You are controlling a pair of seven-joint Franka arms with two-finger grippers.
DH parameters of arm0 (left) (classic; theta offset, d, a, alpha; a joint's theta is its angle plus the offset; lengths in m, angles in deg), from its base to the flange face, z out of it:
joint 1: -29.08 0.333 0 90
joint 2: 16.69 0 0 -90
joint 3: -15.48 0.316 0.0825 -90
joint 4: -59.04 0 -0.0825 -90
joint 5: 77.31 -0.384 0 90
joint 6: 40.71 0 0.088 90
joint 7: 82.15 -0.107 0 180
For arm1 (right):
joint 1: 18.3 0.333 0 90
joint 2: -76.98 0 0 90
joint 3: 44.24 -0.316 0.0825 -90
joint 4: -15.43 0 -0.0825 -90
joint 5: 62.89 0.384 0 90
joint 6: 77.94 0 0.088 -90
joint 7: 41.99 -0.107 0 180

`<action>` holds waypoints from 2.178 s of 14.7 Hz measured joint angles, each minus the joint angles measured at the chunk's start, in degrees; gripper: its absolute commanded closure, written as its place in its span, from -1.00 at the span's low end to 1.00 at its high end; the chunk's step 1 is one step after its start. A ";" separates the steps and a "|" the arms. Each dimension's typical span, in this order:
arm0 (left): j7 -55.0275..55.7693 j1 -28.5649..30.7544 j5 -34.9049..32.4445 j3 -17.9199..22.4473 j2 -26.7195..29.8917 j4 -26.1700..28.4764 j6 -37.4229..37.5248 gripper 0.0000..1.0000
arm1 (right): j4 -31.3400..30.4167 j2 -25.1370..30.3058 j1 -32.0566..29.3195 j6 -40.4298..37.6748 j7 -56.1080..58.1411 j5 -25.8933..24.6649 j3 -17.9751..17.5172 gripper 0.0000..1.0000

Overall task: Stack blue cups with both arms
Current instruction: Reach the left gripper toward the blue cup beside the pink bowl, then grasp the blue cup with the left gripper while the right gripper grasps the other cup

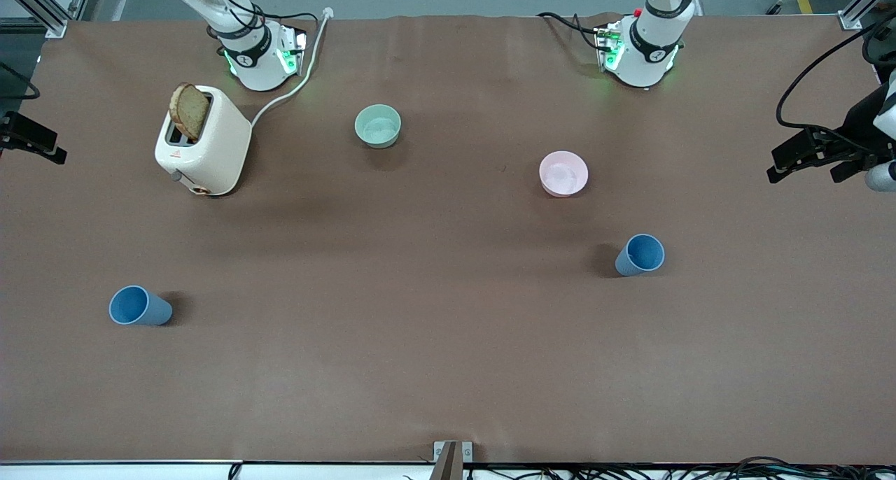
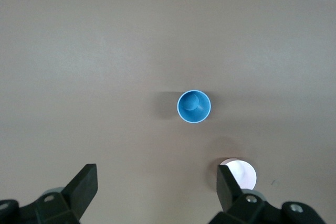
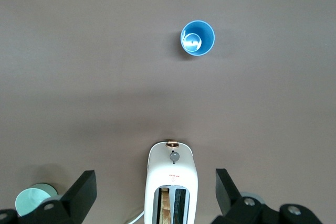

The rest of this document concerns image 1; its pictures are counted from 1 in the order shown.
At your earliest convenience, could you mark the right base connector box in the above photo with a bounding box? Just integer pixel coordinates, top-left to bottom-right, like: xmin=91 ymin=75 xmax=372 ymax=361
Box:
xmin=279 ymin=25 xmax=307 ymax=76

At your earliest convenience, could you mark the white toaster power cable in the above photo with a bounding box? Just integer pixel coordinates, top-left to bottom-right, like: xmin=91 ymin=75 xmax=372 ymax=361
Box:
xmin=251 ymin=8 xmax=334 ymax=127

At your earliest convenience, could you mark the black left base cable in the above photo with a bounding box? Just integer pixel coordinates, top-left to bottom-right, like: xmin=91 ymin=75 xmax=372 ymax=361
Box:
xmin=537 ymin=11 xmax=604 ymax=48

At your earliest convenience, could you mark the aluminium frame post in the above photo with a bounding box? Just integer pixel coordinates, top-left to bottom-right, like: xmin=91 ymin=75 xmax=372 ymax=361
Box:
xmin=839 ymin=0 xmax=896 ymax=31
xmin=0 ymin=0 xmax=71 ymax=38

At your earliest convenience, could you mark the pale pink bowl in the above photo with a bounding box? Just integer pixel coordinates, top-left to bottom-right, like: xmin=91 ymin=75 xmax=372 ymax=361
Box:
xmin=539 ymin=150 xmax=589 ymax=198

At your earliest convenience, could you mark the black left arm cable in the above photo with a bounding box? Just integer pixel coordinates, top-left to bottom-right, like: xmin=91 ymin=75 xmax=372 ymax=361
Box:
xmin=776 ymin=18 xmax=896 ymax=152

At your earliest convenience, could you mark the mint green bowl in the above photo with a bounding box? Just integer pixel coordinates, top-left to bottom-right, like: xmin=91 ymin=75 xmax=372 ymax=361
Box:
xmin=354 ymin=104 xmax=403 ymax=149

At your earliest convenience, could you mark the black cable bundle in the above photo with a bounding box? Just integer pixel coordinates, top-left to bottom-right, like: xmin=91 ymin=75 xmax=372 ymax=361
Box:
xmin=462 ymin=456 xmax=896 ymax=480

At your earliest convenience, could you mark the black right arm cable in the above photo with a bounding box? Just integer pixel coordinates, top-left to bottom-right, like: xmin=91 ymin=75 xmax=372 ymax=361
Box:
xmin=206 ymin=0 xmax=320 ymax=45

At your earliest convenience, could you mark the base connector box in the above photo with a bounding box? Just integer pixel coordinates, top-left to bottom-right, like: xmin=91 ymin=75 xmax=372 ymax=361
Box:
xmin=279 ymin=25 xmax=307 ymax=76
xmin=594 ymin=20 xmax=625 ymax=73

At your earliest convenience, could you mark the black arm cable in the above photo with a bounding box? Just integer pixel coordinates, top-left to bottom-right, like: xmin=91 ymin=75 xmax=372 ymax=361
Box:
xmin=776 ymin=18 xmax=896 ymax=152
xmin=206 ymin=0 xmax=320 ymax=45

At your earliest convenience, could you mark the left base connector box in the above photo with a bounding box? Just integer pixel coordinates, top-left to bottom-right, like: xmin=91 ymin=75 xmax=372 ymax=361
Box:
xmin=594 ymin=20 xmax=625 ymax=73

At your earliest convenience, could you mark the cream white toaster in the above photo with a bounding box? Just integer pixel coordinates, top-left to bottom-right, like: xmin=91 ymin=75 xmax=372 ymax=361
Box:
xmin=155 ymin=85 xmax=253 ymax=197

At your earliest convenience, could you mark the ribbed blue plastic cup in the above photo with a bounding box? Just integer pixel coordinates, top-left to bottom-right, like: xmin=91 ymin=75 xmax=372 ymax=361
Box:
xmin=615 ymin=234 xmax=666 ymax=278
xmin=108 ymin=285 xmax=174 ymax=326

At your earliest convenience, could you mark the brown table cover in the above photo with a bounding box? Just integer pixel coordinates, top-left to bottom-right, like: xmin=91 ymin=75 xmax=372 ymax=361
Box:
xmin=0 ymin=11 xmax=896 ymax=465

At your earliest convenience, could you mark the metal table edge bracket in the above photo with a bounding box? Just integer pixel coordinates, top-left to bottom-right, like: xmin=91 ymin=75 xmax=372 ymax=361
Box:
xmin=433 ymin=440 xmax=474 ymax=480

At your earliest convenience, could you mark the brown toast slice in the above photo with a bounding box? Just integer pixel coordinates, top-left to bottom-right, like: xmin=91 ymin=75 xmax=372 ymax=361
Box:
xmin=169 ymin=83 xmax=211 ymax=142

